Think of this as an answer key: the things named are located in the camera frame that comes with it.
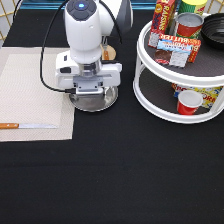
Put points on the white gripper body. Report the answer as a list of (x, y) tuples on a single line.
[(86, 77)]

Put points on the round silver metal plate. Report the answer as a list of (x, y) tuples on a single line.
[(95, 101)]

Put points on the fork with wooden handle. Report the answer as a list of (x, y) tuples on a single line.
[(105, 54)]

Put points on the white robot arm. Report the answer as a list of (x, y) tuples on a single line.
[(86, 22)]

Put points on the round wooden coaster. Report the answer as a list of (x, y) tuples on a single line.
[(111, 52)]

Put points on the beige woven placemat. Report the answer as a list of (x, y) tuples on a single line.
[(24, 99)]

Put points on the white two-tier turntable rack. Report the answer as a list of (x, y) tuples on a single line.
[(152, 81)]

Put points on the red butter box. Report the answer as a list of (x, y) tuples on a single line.
[(176, 51)]

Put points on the red raisins box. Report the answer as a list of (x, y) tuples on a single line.
[(161, 22)]

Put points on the red cup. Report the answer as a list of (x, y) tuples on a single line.
[(188, 102)]

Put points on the red tin can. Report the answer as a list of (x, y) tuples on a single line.
[(188, 25)]

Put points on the yellow popcorn box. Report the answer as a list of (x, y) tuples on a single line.
[(209, 94)]

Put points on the green yellow canister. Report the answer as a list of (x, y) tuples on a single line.
[(193, 6)]

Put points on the black bowl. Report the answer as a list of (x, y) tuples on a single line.
[(213, 30)]

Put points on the knife with wooden handle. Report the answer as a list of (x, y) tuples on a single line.
[(26, 126)]

